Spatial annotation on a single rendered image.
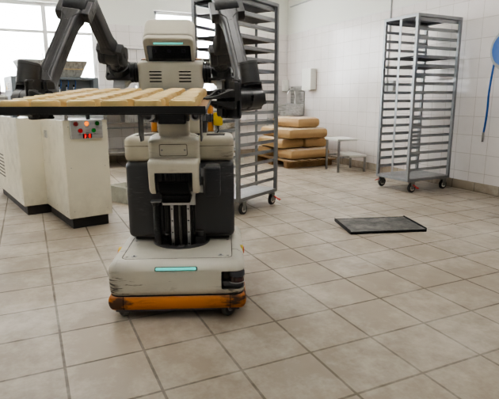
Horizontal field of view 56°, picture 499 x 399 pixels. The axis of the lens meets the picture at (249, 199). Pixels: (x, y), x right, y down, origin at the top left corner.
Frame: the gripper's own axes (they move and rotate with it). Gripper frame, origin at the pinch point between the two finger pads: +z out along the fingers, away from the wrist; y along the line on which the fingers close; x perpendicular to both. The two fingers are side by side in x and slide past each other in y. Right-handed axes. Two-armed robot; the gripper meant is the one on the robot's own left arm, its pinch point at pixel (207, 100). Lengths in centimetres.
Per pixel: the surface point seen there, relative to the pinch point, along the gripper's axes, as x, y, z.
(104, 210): 242, 96, -111
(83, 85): 317, -1, -144
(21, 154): 320, 55, -83
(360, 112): 253, 42, -535
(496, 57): 54, -25, -435
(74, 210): 247, 92, -88
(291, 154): 321, 100, -462
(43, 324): 109, 102, 2
